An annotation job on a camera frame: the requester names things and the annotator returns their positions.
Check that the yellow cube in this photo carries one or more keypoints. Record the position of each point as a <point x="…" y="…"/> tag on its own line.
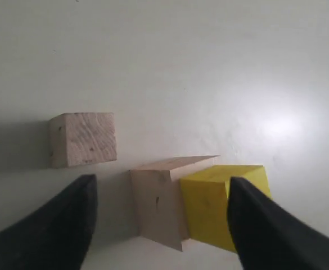
<point x="205" y="196"/>

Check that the medium wooden cube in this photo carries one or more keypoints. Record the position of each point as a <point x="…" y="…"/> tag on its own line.
<point x="82" y="138"/>

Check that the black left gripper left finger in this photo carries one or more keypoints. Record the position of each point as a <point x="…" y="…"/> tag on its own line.
<point x="58" y="234"/>

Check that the large pale wooden cube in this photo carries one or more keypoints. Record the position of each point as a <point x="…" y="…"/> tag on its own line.
<point x="158" y="200"/>

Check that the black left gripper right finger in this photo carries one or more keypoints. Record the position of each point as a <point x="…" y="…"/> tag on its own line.
<point x="266" y="236"/>

